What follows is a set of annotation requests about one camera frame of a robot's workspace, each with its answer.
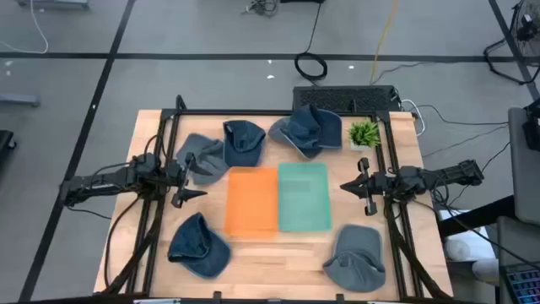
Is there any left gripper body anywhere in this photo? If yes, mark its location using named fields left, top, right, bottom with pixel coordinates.
left=166, top=152, right=196, bottom=209

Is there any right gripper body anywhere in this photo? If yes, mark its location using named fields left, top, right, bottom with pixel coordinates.
left=358, top=158, right=387, bottom=216

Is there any grey denim cap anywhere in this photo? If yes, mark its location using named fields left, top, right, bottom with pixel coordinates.
left=322, top=224, right=387, bottom=293
left=175, top=133, right=231, bottom=186
left=267, top=117, right=328, bottom=160

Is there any navy denim cap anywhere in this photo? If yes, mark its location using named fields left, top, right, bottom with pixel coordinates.
left=222, top=120, right=267, bottom=168
left=286, top=104, right=343, bottom=160
left=167, top=212, right=232, bottom=280

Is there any small potted green plant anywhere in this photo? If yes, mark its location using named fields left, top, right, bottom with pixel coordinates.
left=348, top=120, right=382, bottom=152

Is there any teal translucent plastic bin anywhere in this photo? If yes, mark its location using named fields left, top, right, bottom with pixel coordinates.
left=277, top=162, right=333, bottom=232

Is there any orange translucent plastic bin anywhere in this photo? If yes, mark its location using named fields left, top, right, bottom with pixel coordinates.
left=223, top=166, right=279, bottom=237

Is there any black computer tower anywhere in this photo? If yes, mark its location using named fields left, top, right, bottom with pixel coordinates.
left=292, top=85, right=402, bottom=114

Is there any white rounded floor object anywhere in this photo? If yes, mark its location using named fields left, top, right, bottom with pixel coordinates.
left=444, top=237, right=474, bottom=262
left=472, top=256, right=502, bottom=283

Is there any grey desk panel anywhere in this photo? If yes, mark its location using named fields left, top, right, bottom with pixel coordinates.
left=508, top=105, right=540, bottom=225

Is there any black device on desk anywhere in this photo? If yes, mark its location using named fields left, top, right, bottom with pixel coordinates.
left=521, top=97, right=540, bottom=152

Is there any grey table foot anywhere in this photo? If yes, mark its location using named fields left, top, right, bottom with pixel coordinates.
left=0, top=93, right=41, bottom=108
left=16, top=0, right=90, bottom=11

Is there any backlit keyboard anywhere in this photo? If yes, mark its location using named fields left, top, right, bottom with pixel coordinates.
left=504, top=262, right=540, bottom=304

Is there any black standing fan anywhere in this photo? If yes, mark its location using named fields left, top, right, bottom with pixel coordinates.
left=483, top=0, right=540, bottom=85

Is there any white power cable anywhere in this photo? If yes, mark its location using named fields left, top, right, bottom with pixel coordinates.
left=400, top=99, right=426, bottom=137

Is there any black aluminium table frame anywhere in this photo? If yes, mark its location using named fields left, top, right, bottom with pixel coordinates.
left=100, top=95, right=455, bottom=303

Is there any coiled black floor cable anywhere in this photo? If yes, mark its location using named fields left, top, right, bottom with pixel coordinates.
left=294, top=2, right=329, bottom=82

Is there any yellow hanging cable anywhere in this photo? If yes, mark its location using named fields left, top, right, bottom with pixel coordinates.
left=370, top=0, right=400, bottom=84

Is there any tangled black cable bundle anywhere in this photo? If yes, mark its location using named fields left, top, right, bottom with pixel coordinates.
left=242, top=0, right=279, bottom=17

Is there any white floor cable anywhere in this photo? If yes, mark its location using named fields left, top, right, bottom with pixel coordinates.
left=0, top=0, right=50, bottom=55

